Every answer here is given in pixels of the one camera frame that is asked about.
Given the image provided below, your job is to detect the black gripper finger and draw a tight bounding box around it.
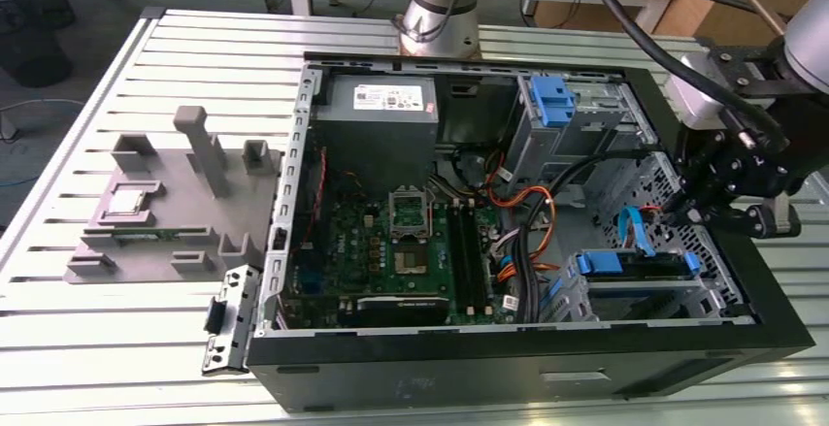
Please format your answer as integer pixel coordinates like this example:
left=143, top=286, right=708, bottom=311
left=665, top=130, right=727, bottom=226
left=689, top=197, right=804, bottom=241

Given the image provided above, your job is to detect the blue data wire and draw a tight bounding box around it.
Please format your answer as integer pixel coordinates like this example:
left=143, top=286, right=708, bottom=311
left=619, top=205, right=657, bottom=258

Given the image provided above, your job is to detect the hard disk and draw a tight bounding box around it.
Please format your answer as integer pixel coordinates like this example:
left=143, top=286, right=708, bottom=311
left=573, top=248, right=705, bottom=281

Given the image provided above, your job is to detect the silver disk bay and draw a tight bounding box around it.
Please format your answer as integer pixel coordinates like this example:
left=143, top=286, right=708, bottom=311
left=560, top=244, right=744, bottom=320

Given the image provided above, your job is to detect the silver drive cage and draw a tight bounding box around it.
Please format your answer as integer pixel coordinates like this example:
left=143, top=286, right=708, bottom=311
left=504, top=74, right=656, bottom=189

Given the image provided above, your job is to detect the blue drive latch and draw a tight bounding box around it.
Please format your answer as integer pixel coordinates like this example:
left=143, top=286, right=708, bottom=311
left=528, top=74, right=577, bottom=126

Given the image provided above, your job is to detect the black RAM slot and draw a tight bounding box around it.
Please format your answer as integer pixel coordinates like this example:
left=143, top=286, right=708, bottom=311
left=466, top=196, right=493, bottom=313
left=450, top=196, right=474, bottom=313

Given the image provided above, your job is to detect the CPU socket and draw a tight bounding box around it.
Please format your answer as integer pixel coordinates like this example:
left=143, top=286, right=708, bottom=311
left=393, top=246, right=434, bottom=276

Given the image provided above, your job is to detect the metal socket cover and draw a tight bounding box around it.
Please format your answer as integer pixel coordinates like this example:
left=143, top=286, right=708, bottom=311
left=386, top=183, right=434, bottom=243

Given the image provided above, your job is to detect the grey power supply unit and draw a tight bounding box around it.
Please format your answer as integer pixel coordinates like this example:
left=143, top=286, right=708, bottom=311
left=310, top=72, right=442, bottom=189

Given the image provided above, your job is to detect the black graphics card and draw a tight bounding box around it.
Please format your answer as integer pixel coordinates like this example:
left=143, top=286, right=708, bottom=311
left=336, top=292, right=453, bottom=328

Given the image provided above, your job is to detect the green motherboard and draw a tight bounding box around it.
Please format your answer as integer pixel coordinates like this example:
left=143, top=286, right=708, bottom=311
left=284, top=192, right=520, bottom=325

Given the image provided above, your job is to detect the black open PC case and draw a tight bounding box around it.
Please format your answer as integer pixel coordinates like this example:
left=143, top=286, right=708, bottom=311
left=245, top=49, right=816, bottom=412

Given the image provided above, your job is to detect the grey expansion slot latch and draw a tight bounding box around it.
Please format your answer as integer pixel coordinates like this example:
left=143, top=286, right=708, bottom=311
left=201, top=263, right=265, bottom=377

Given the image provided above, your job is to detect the grey parts rack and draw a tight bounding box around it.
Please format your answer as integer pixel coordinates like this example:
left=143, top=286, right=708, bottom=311
left=62, top=105, right=286, bottom=286

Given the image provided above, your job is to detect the green RAM stick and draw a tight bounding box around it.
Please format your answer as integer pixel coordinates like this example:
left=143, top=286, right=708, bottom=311
left=110, top=229, right=183, bottom=243

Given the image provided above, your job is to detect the silver CPU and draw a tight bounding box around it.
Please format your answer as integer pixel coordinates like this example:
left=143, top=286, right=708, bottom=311
left=107, top=191, right=149, bottom=216

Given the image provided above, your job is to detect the black office chair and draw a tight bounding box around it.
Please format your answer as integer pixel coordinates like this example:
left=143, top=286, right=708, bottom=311
left=0, top=0, right=77, bottom=87

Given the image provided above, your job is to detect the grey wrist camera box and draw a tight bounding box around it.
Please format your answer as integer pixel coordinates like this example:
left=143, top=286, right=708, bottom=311
left=664, top=54, right=731, bottom=129

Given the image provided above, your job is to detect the thick black cable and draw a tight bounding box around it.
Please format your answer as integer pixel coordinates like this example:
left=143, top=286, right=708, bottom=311
left=517, top=148, right=649, bottom=323

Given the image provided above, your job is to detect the orange wire bundle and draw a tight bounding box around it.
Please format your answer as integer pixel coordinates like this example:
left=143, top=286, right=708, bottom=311
left=485, top=185, right=559, bottom=281

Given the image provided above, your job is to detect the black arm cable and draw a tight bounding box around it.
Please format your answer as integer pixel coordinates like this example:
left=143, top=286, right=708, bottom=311
left=580, top=0, right=792, bottom=150

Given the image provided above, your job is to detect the thin red wire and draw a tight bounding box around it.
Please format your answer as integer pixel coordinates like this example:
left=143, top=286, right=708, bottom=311
left=309, top=147, right=326, bottom=223

